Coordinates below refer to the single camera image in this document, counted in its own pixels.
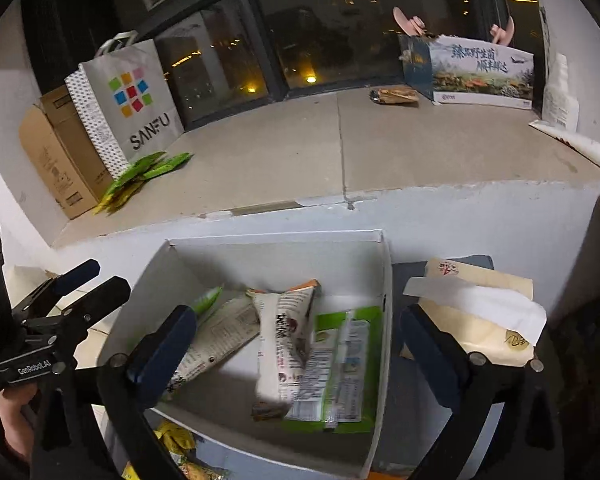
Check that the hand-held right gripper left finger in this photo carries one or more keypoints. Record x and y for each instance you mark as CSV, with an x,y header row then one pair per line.
x,y
165,347

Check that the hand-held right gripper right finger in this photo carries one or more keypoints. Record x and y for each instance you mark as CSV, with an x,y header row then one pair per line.
x,y
420,355

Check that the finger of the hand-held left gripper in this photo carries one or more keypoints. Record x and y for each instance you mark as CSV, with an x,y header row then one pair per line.
x,y
105,292
82,269

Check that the yellow striped snack packet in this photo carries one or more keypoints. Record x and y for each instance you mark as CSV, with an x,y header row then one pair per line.
x,y
172,437

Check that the white snack packet black print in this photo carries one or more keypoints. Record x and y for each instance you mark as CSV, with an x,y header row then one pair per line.
x,y
280,340

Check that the white cardboard box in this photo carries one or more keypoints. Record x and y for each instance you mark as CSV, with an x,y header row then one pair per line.
x,y
280,265

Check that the person's left hand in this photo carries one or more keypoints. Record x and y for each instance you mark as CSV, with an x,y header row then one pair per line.
x,y
12,420

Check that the white striped snack packet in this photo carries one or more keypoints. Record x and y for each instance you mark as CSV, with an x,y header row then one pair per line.
x,y
225,330

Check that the small green snack packet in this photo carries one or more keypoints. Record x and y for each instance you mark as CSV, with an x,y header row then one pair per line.
x,y
207,301

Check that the green and white snack packet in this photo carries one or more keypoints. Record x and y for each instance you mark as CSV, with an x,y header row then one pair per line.
x,y
362,390

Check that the beige tissue pack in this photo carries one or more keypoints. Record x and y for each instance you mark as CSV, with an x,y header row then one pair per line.
x,y
480,320

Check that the pile of green packets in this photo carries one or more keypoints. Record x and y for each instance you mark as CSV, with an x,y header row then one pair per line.
x,y
140,175

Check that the brown cardboard box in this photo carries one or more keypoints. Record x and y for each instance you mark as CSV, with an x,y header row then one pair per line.
x,y
55,160

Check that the white paper shopping bag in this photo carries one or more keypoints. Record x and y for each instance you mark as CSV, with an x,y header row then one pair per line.
x,y
130,105

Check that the brown snack packet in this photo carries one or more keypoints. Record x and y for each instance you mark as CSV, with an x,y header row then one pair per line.
x,y
395,96

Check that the flat white package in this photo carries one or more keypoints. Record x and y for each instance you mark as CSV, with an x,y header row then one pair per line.
x,y
575,142

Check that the landscape printed box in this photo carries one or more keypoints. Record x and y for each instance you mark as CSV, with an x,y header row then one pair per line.
x,y
480,75

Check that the upright white plastic bag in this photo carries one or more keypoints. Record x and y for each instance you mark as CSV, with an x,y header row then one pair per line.
x,y
560,95

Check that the pink plastic ornament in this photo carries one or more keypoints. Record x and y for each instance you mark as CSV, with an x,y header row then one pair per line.
x,y
409,22
502,32

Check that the dark window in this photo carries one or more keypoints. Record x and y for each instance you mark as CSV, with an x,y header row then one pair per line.
x,y
360,20

